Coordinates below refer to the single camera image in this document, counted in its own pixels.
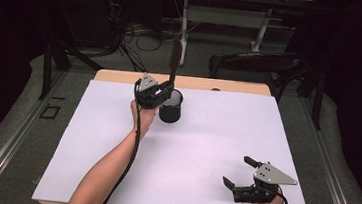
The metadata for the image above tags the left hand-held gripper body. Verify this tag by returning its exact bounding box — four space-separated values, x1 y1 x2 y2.
132 72 176 112

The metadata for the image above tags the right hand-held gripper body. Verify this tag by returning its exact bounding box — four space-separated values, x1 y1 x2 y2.
231 158 300 204

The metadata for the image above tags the black mesh holder cup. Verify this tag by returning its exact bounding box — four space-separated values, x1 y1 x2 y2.
157 87 185 125

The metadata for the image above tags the black spatula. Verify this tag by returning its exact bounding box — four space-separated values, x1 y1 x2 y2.
166 38 184 94

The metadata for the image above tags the person's left hand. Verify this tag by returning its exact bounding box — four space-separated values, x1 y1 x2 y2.
126 98 164 142

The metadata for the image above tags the wooden table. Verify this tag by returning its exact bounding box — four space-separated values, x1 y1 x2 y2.
31 62 324 204

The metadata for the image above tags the white table mat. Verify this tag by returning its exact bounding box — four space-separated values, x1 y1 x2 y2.
31 73 323 204

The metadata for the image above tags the white-legged wooden desk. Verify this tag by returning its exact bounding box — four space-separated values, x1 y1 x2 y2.
156 0 315 79

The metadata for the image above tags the black metal stand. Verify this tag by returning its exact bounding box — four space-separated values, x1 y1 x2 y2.
293 64 328 132
38 40 107 106

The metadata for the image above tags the black chair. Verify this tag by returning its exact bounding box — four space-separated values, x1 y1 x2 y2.
205 45 312 107

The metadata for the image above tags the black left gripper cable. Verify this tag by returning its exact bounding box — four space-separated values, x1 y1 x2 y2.
98 76 148 204

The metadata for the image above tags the aluminium floor rail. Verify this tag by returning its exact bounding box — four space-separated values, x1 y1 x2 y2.
288 92 362 204
0 64 69 204

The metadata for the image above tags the bundle of floor cables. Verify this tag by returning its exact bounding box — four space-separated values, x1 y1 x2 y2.
100 0 187 77

